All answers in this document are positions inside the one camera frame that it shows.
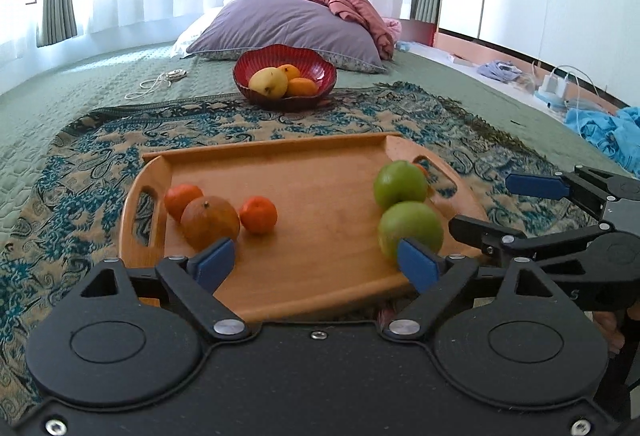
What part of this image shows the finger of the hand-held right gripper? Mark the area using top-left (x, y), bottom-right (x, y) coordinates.
top-left (448, 215), bottom-right (615, 263)
top-left (505, 166), bottom-right (640, 217)

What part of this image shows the green apple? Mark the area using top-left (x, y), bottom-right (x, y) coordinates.
top-left (373, 160), bottom-right (429, 211)
top-left (377, 201), bottom-right (445, 265)

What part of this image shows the bright blue cloth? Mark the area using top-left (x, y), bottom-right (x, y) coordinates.
top-left (565, 105), bottom-right (640, 177)

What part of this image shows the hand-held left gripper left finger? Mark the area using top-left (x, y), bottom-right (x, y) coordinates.
top-left (80, 237), bottom-right (250, 343)

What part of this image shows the pink crumpled blanket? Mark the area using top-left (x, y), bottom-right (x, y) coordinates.
top-left (245, 0), bottom-right (402, 61)

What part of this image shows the green quilted bedspread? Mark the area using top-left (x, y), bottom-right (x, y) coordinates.
top-left (0, 39), bottom-right (640, 247)

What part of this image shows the teal patterned woven blanket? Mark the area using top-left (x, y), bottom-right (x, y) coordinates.
top-left (0, 81), bottom-right (601, 412)

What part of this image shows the small tangerine with stem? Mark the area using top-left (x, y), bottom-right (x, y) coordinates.
top-left (239, 196), bottom-right (279, 235)

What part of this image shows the white pillow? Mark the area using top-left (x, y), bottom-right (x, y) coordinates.
top-left (170, 6), bottom-right (231, 58)

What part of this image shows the red ribbed bowl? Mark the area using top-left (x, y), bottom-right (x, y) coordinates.
top-left (232, 44), bottom-right (338, 111)

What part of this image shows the pale blue clothing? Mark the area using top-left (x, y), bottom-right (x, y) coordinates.
top-left (477, 59), bottom-right (523, 82)

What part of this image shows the wooden tray with handles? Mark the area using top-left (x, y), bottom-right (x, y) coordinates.
top-left (119, 132), bottom-right (490, 323)

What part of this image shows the yellow pear in bowl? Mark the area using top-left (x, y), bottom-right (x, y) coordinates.
top-left (248, 67), bottom-right (289, 98)

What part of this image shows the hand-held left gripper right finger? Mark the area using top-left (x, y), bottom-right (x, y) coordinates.
top-left (382, 237), bottom-right (573, 343)

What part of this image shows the large speckled orange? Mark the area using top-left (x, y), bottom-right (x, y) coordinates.
top-left (180, 196), bottom-right (241, 253)

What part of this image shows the white cable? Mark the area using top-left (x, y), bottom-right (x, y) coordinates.
top-left (124, 69), bottom-right (190, 100)

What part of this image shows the purple pillow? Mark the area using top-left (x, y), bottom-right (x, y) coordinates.
top-left (186, 0), bottom-right (387, 74)

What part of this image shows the person's right hand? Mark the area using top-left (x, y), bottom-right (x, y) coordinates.
top-left (592, 310), bottom-right (627, 353)

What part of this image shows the white charger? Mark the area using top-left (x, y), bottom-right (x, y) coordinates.
top-left (535, 65), bottom-right (581, 109)

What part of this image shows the medium orange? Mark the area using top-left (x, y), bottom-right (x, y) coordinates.
top-left (164, 184), bottom-right (205, 223)

